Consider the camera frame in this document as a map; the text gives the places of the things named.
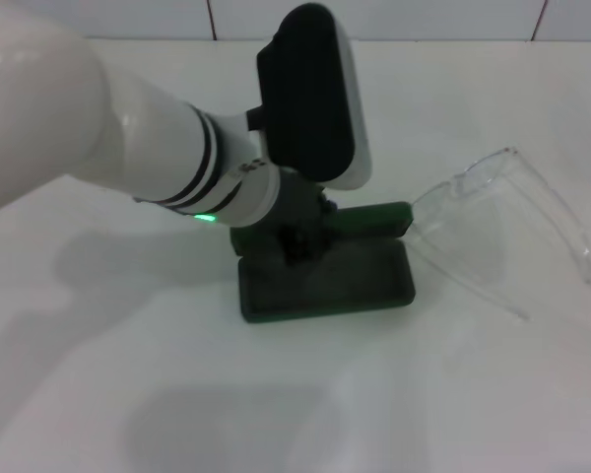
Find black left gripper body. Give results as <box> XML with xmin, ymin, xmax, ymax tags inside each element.
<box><xmin>270</xmin><ymin>167</ymin><xmax>339</xmax><ymax>237</ymax></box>

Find green glasses case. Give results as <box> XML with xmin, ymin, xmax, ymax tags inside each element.
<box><xmin>229</xmin><ymin>200</ymin><xmax>418</xmax><ymax>324</ymax></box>

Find clear white glasses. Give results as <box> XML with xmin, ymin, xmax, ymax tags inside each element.
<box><xmin>407</xmin><ymin>146</ymin><xmax>591</xmax><ymax>322</ymax></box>

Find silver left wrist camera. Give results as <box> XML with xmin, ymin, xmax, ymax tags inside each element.
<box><xmin>255</xmin><ymin>2</ymin><xmax>374</xmax><ymax>191</ymax></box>

